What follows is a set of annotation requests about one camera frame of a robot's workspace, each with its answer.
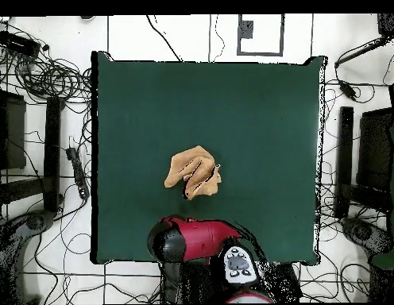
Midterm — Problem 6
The tan terry towel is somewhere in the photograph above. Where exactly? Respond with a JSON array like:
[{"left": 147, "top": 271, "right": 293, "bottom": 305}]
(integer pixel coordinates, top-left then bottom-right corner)
[{"left": 164, "top": 145, "right": 222, "bottom": 201}]

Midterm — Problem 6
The dark green table cloth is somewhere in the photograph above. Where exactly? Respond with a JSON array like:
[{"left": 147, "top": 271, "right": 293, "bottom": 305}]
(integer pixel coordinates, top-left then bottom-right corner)
[{"left": 90, "top": 50, "right": 328, "bottom": 266}]

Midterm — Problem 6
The black power strip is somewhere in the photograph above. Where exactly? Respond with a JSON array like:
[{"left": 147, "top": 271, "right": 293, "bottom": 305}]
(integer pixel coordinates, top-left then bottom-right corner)
[{"left": 65, "top": 146, "right": 91, "bottom": 200}]

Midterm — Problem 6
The black metal stand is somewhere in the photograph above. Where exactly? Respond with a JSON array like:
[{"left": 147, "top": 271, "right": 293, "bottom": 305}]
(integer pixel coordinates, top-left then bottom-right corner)
[
  {"left": 0, "top": 71, "right": 65, "bottom": 214},
  {"left": 334, "top": 106, "right": 394, "bottom": 220}
]

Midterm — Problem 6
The black wheeled stand leg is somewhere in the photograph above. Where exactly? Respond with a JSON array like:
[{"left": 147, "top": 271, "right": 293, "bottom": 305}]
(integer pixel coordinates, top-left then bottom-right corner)
[
  {"left": 340, "top": 217, "right": 394, "bottom": 258},
  {"left": 0, "top": 209, "right": 56, "bottom": 304}
]

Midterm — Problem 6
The black power adapter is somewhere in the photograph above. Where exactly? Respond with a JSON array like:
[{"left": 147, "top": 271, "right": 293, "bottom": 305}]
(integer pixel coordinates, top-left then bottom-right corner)
[{"left": 338, "top": 79, "right": 359, "bottom": 101}]

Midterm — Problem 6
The black rod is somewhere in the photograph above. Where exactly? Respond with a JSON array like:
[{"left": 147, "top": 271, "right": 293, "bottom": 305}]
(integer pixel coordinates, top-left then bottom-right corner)
[{"left": 334, "top": 35, "right": 392, "bottom": 69}]

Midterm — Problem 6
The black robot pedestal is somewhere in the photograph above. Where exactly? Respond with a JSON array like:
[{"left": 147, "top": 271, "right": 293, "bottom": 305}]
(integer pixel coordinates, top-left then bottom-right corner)
[{"left": 159, "top": 261, "right": 218, "bottom": 304}]

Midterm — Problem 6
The black cable tangle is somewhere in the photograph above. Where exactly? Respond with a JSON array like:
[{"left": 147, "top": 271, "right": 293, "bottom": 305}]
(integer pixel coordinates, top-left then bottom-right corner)
[{"left": 0, "top": 47, "right": 93, "bottom": 106}]

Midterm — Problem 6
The black network switch box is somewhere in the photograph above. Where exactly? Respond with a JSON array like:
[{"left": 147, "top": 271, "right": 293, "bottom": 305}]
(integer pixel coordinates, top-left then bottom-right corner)
[{"left": 0, "top": 29, "right": 41, "bottom": 58}]

